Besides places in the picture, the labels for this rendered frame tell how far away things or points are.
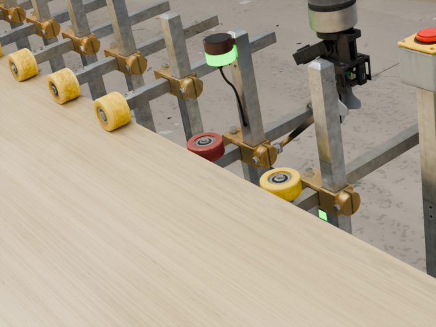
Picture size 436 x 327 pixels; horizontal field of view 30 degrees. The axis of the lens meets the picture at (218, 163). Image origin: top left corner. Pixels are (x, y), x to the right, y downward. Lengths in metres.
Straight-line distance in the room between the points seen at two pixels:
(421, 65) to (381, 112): 2.47
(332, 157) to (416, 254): 1.31
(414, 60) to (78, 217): 0.72
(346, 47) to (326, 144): 0.19
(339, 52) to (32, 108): 0.90
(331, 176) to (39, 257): 0.58
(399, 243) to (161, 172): 1.38
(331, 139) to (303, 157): 1.90
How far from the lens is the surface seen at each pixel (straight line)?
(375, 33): 4.60
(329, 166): 1.59
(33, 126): 2.05
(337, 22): 1.53
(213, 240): 1.45
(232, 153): 1.80
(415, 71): 1.30
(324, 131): 1.55
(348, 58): 1.55
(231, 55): 1.66
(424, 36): 1.28
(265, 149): 1.77
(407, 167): 3.32
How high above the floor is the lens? 1.72
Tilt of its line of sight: 29 degrees down
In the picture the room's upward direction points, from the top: 11 degrees counter-clockwise
